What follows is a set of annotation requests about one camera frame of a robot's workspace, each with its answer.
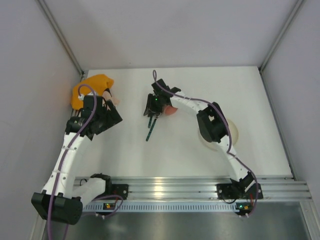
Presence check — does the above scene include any green handled spoon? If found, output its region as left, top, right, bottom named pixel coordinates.
left=145, top=117, right=158, bottom=142

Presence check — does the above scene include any pink plastic cup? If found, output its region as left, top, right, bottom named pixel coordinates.
left=163, top=105, right=178, bottom=116

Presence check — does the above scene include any orange cartoon cloth placemat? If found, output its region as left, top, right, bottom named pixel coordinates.
left=70, top=74, right=120, bottom=111

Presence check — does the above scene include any green handled fork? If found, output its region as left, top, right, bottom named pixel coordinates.
left=148, top=115, right=153, bottom=129

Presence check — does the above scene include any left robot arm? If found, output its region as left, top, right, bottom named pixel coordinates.
left=31, top=95, right=123, bottom=225

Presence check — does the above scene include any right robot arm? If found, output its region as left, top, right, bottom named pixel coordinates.
left=143, top=79, right=263, bottom=202

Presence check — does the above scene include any cream round plate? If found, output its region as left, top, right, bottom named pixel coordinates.
left=197, top=118, right=239, bottom=152

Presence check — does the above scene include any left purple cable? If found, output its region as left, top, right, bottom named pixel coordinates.
left=46, top=84, right=125, bottom=240

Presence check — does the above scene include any purple cable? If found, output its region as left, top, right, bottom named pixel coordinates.
left=46, top=84, right=125, bottom=240
left=151, top=69, right=258, bottom=218

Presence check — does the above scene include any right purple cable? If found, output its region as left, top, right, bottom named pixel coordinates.
left=151, top=69, right=258, bottom=218

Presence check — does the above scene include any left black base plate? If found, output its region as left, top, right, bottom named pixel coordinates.
left=110, top=183, right=129, bottom=200

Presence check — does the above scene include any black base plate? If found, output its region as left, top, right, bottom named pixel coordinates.
left=216, top=183, right=264, bottom=201
left=110, top=183, right=129, bottom=200

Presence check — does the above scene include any aluminium mounting rail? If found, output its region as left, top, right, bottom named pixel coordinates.
left=73, top=175, right=312, bottom=201

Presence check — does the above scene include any perforated cable duct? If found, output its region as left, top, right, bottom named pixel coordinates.
left=83, top=201, right=250, bottom=213

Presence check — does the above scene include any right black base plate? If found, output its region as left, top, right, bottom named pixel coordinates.
left=216, top=183, right=264, bottom=201

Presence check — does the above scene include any right aluminium frame post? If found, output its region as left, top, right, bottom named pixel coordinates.
left=258, top=0, right=306, bottom=73

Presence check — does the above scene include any aluminium frame post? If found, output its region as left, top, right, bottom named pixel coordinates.
left=35, top=0, right=85, bottom=76
left=258, top=0, right=306, bottom=73

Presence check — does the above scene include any left aluminium frame post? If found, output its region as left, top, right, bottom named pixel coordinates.
left=35, top=0, right=85, bottom=76

